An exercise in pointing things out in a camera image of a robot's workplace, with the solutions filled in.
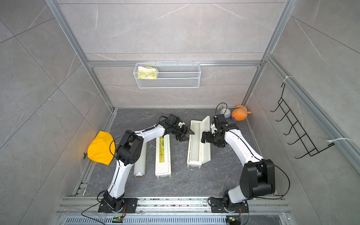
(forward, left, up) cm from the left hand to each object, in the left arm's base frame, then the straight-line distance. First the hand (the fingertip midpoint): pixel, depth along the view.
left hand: (195, 134), depth 92 cm
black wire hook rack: (-24, -48, +23) cm, 58 cm away
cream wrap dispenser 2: (-14, -5, -2) cm, 15 cm away
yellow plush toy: (-4, +66, -9) cm, 66 cm away
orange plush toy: (+20, -37, -2) cm, 42 cm away
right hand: (-7, -8, +3) cm, 11 cm away
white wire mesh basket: (+39, +18, +20) cm, 47 cm away
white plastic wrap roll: (-20, +34, -2) cm, 40 cm away
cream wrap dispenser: (-19, +21, -1) cm, 28 cm away
